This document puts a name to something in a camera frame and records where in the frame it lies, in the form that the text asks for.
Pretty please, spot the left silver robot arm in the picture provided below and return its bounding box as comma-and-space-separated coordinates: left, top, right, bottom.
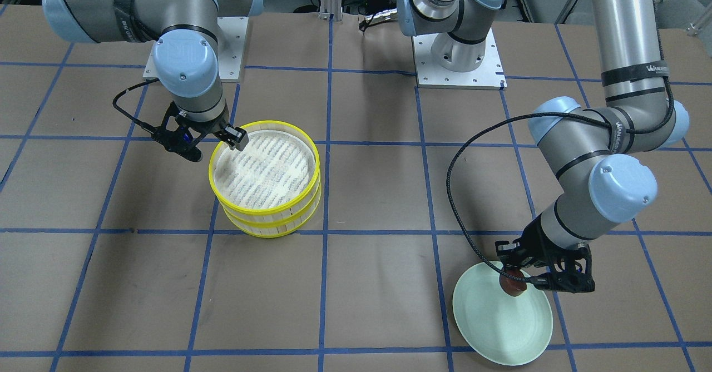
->
396, 0, 689, 295

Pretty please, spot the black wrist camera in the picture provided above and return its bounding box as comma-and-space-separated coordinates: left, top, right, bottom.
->
531, 243, 595, 293
147, 102, 207, 162

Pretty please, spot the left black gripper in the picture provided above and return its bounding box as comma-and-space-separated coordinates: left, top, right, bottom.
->
495, 216, 573, 284

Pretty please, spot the yellow bamboo steamer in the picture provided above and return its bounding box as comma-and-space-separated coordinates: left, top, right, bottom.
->
208, 120, 321, 217
220, 180, 322, 239

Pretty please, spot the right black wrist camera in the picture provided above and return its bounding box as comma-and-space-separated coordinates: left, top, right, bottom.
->
147, 102, 207, 162

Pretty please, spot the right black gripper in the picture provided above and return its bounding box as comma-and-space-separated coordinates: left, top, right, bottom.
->
175, 105, 249, 151

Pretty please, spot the mint green plate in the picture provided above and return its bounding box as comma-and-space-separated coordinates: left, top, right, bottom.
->
452, 262, 553, 365

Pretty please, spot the brown bun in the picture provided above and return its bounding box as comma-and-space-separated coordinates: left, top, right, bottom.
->
499, 274, 527, 297

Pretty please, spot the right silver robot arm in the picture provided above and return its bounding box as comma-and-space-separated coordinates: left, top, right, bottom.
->
42, 0, 264, 162

